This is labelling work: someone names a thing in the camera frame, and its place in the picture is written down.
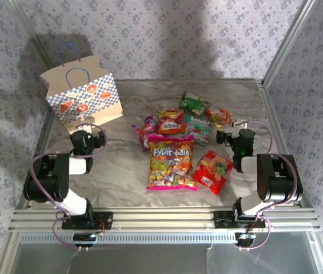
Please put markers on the teal Fox's candy bag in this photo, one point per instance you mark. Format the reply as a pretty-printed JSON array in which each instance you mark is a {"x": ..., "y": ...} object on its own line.
[{"x": 199, "y": 128}]

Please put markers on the purple Fox's candy bag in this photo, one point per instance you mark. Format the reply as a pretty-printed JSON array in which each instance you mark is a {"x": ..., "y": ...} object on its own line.
[{"x": 145, "y": 134}]

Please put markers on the large pink fruit candy bag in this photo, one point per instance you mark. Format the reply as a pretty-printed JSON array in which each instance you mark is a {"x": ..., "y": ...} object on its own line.
[{"x": 169, "y": 165}]

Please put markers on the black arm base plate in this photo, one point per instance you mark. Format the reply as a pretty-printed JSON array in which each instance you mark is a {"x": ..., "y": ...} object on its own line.
[
  {"x": 107, "y": 219},
  {"x": 221, "y": 221}
]

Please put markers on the small orange snack bag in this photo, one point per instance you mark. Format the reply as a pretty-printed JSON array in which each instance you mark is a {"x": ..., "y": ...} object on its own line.
[{"x": 219, "y": 117}]

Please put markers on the aluminium side rail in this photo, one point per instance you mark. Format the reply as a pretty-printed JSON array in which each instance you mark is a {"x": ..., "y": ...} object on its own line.
[
  {"x": 269, "y": 100},
  {"x": 44, "y": 128}
]

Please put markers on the red gummy candy bag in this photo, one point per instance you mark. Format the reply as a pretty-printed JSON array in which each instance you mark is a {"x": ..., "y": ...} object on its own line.
[{"x": 209, "y": 174}]

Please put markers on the orange Fox's candy bag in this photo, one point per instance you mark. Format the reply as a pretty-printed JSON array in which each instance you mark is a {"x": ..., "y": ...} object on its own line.
[{"x": 170, "y": 121}]

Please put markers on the black adapter board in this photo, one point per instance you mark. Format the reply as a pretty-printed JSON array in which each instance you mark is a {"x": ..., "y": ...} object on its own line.
[
  {"x": 245, "y": 238},
  {"x": 84, "y": 237}
]

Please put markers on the grey metal shelf panel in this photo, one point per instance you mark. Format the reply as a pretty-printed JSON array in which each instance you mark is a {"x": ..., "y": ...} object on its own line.
[{"x": 149, "y": 259}]

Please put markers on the aluminium back rail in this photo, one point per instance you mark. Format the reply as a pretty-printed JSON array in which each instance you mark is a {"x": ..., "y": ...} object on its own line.
[{"x": 192, "y": 80}]

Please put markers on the blue checkered paper bag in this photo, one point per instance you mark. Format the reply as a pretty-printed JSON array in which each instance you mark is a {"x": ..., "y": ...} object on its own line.
[{"x": 92, "y": 97}]

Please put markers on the aluminium frame post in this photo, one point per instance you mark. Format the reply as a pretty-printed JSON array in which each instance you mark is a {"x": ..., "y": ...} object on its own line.
[
  {"x": 294, "y": 28},
  {"x": 29, "y": 28}
]

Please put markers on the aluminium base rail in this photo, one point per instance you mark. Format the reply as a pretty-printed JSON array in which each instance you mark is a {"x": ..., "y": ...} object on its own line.
[{"x": 161, "y": 218}]

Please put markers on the green snack bag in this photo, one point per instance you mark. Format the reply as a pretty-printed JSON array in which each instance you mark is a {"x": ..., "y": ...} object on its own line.
[{"x": 191, "y": 102}]

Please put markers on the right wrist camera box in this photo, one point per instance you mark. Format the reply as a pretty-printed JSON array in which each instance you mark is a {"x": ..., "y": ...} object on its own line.
[{"x": 237, "y": 124}]

